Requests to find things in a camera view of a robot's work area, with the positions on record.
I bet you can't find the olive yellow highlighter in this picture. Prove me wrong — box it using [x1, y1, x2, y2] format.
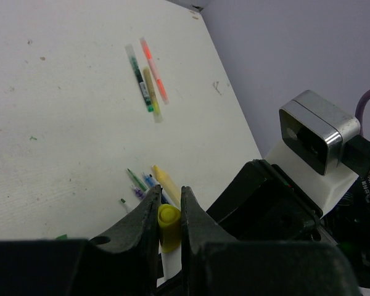
[142, 67, 163, 123]

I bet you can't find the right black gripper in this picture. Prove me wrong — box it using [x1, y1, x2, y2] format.
[207, 160, 370, 289]

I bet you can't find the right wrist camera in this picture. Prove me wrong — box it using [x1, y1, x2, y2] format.
[265, 89, 361, 216]

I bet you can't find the dark green clear highlighter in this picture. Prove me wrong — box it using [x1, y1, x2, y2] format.
[125, 44, 154, 112]

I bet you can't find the green capped white marker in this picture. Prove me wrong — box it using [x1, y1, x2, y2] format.
[119, 199, 133, 213]

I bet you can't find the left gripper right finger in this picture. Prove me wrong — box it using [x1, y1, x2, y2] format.
[181, 186, 236, 295]

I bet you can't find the blue pen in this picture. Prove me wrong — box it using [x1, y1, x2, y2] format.
[142, 173, 158, 188]

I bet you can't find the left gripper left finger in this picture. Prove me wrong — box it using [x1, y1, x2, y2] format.
[91, 186, 162, 295]

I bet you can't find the purple pen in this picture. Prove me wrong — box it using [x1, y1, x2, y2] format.
[131, 185, 146, 200]

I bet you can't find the yellow capped white marker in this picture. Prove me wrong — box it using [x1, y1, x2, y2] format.
[157, 246, 182, 287]

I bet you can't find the green marker cap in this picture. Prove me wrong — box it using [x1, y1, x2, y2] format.
[56, 234, 68, 240]

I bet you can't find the orange highlighter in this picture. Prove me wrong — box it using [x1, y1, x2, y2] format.
[140, 38, 169, 104]

